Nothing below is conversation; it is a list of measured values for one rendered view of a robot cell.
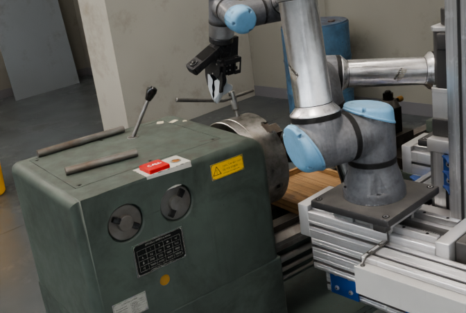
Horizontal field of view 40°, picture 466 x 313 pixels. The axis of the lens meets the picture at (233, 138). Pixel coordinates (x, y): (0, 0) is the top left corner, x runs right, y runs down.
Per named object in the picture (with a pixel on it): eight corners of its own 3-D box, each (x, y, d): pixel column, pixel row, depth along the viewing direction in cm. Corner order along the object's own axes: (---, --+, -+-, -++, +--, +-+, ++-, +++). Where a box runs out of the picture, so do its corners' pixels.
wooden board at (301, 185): (316, 222, 211) (315, 211, 209) (250, 196, 239) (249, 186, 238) (378, 193, 227) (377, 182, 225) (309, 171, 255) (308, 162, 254)
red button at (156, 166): (150, 178, 161) (149, 170, 161) (139, 172, 166) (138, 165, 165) (170, 170, 164) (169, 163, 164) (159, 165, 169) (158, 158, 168)
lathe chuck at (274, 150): (277, 215, 199) (254, 118, 194) (222, 206, 225) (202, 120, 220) (298, 205, 204) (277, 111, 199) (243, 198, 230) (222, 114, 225)
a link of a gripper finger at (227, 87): (234, 103, 197) (235, 75, 192) (219, 107, 194) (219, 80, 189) (228, 98, 199) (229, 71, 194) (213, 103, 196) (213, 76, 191)
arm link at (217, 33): (218, 29, 180) (202, 21, 186) (218, 44, 182) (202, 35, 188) (239, 23, 184) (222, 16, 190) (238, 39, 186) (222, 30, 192)
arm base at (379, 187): (418, 188, 154) (417, 150, 151) (383, 211, 145) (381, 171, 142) (366, 177, 165) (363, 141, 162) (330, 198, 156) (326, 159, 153)
